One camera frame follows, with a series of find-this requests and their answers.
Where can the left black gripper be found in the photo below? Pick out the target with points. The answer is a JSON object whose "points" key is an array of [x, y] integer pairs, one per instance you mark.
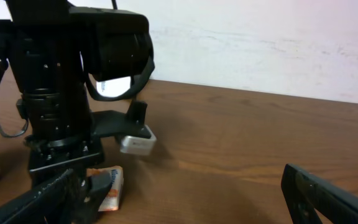
{"points": [[49, 158]]}

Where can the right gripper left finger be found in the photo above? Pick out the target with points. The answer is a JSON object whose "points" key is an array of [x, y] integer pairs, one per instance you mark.
{"points": [[52, 201]]}

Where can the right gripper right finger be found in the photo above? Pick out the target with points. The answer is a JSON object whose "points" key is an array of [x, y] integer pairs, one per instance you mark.
{"points": [[307, 195]]}

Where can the orange Kleenex tissue pack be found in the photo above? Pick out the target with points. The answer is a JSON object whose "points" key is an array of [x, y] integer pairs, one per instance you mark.
{"points": [[112, 200]]}

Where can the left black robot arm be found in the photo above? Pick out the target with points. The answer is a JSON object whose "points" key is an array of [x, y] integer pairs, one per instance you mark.
{"points": [[79, 70]]}

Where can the white barcode scanner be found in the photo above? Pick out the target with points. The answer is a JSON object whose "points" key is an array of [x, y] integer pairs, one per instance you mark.
{"points": [[113, 88]]}

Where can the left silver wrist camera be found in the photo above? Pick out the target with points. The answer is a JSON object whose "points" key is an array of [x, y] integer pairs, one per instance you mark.
{"points": [[138, 146]]}

